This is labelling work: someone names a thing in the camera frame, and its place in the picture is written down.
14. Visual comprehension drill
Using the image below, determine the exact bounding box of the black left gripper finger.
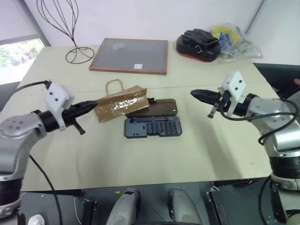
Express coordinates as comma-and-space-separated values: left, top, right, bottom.
71, 103, 98, 117
70, 100, 98, 111

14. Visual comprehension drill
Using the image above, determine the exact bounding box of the brown paper bag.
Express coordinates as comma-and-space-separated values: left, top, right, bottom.
93, 79, 150, 123

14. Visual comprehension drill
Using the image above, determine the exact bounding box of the black wire stand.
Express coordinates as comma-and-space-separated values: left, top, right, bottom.
37, 0, 95, 64

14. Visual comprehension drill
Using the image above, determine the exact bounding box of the clear plastic bag with packets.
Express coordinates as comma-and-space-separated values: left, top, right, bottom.
209, 22, 264, 65

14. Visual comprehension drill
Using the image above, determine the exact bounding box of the black bag with red base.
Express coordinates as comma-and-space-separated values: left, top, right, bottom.
175, 28, 222, 64

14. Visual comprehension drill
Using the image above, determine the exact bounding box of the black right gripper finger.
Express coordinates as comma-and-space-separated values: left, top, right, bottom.
190, 92, 219, 105
190, 89, 220, 100

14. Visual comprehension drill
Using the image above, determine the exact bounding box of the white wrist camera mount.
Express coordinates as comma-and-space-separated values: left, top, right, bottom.
44, 82, 75, 132
217, 71, 246, 115

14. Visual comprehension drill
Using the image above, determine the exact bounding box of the black screwdriver bit set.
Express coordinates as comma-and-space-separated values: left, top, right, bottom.
123, 98, 182, 140

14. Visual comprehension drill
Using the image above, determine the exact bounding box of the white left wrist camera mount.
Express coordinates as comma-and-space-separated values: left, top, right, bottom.
44, 82, 75, 132

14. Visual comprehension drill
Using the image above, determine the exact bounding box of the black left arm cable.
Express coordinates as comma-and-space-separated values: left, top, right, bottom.
15, 80, 63, 225

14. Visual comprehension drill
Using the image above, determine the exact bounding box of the crumpled clear plastic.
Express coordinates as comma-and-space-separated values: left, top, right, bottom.
28, 214, 45, 225

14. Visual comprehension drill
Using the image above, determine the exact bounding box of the window with dark frame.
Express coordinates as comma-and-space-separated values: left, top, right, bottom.
0, 34, 46, 85

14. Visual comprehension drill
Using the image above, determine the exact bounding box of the wooden framed grey board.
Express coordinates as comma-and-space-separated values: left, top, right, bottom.
89, 38, 169, 76

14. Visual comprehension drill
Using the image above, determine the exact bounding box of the black strap bracket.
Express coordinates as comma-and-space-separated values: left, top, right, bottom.
81, 198, 98, 225
205, 186, 230, 225

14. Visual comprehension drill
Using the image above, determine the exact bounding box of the silver rounded robot leg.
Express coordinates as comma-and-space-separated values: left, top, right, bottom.
167, 187, 203, 225
105, 189, 142, 225

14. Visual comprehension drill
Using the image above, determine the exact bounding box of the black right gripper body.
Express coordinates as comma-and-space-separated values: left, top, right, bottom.
207, 91, 232, 119

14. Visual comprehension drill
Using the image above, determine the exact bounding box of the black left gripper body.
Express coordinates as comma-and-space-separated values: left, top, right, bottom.
61, 107, 86, 136

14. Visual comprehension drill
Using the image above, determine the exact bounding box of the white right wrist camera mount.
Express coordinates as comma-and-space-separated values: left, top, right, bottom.
217, 71, 246, 115

